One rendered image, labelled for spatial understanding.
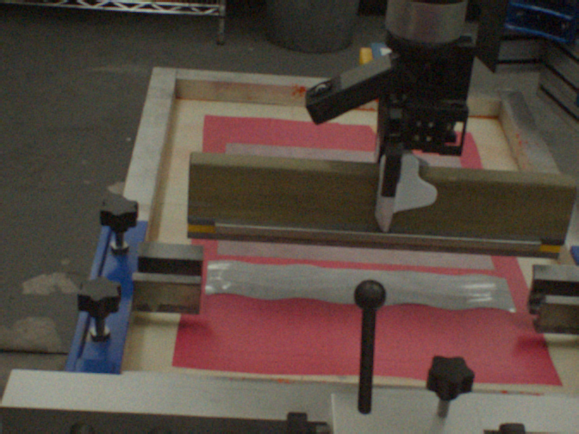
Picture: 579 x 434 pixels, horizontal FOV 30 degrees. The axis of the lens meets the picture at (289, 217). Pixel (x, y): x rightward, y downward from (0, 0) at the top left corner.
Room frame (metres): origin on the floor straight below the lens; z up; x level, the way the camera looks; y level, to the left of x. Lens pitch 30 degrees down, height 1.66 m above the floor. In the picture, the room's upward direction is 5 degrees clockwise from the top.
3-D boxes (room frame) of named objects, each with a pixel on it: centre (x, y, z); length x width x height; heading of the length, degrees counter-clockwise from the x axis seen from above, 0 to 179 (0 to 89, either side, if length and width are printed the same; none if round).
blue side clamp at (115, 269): (0.94, 0.18, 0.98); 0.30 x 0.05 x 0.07; 3
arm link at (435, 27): (1.01, -0.11, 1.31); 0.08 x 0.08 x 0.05
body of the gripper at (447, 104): (1.00, -0.12, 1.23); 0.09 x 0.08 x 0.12; 94
